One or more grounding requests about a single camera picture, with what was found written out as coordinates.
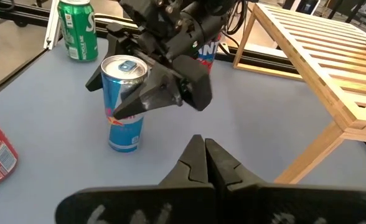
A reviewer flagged green Sprite can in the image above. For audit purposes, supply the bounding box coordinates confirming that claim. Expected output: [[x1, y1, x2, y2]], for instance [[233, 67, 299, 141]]
[[57, 0, 99, 62]]

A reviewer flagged white metal strip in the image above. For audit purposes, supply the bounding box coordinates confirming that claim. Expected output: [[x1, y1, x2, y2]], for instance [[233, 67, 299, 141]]
[[43, 0, 62, 50]]

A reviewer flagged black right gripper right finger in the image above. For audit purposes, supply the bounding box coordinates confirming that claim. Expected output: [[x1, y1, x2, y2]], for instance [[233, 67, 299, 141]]
[[205, 138, 266, 191]]

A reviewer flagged blue silver Red Bull can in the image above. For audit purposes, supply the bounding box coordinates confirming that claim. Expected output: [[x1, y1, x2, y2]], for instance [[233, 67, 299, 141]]
[[100, 54, 149, 153]]

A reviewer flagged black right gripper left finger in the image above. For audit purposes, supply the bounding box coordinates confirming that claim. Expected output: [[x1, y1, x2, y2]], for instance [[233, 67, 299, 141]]
[[159, 134, 210, 187]]

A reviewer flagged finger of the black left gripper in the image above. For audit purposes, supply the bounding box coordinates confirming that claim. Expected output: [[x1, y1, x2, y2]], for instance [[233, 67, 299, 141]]
[[85, 24, 131, 93], [112, 55, 214, 121]]

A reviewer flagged wooden slatted shelf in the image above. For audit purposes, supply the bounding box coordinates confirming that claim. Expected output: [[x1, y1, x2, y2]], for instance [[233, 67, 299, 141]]
[[232, 2, 366, 184]]

